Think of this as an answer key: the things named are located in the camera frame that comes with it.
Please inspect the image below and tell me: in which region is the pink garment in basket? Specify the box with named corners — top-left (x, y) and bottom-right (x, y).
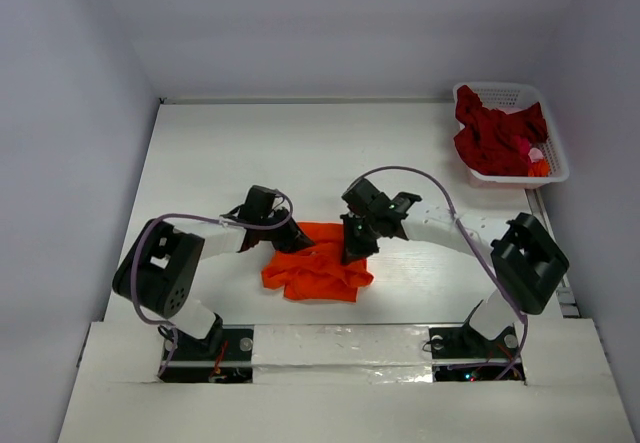
top-left (513, 135), bottom-right (544, 165)

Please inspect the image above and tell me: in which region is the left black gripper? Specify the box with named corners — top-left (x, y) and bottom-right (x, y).
top-left (258, 206), bottom-right (313, 255)

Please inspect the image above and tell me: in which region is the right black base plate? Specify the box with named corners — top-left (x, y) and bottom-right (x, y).
top-left (422, 325), bottom-right (525, 383)

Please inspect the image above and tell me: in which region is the dark red t shirt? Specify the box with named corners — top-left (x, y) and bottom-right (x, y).
top-left (454, 85), bottom-right (549, 177)

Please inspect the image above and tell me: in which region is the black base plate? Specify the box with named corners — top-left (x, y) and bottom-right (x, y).
top-left (160, 327), bottom-right (254, 384)
top-left (422, 325), bottom-right (525, 383)

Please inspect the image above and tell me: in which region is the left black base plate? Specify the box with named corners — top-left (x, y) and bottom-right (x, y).
top-left (160, 327), bottom-right (254, 384)

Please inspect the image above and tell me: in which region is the small orange garment in basket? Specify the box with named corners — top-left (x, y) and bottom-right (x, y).
top-left (527, 159), bottom-right (551, 178)

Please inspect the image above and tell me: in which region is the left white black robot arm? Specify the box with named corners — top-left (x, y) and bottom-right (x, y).
top-left (112, 185), bottom-right (314, 358)

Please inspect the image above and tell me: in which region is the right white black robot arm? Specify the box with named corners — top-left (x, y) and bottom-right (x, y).
top-left (341, 178), bottom-right (569, 359)

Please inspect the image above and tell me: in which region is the white plastic basket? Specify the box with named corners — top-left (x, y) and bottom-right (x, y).
top-left (453, 82), bottom-right (569, 189)

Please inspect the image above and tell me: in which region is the orange t shirt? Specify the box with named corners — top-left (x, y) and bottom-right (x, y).
top-left (261, 222), bottom-right (374, 303)

